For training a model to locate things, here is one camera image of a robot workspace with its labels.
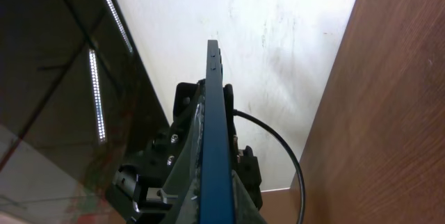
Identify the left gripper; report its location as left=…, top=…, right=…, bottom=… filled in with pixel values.
left=106, top=81, right=264, bottom=224

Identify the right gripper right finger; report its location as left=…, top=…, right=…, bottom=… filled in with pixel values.
left=232, top=170, right=266, bottom=224

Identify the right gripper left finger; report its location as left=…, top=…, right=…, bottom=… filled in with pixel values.
left=161, top=102, right=204, bottom=224

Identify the blue Galaxy smartphone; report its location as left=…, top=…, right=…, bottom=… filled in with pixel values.
left=199, top=40, right=235, bottom=224

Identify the black USB charging cable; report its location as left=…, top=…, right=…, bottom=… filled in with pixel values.
left=232, top=109, right=307, bottom=224

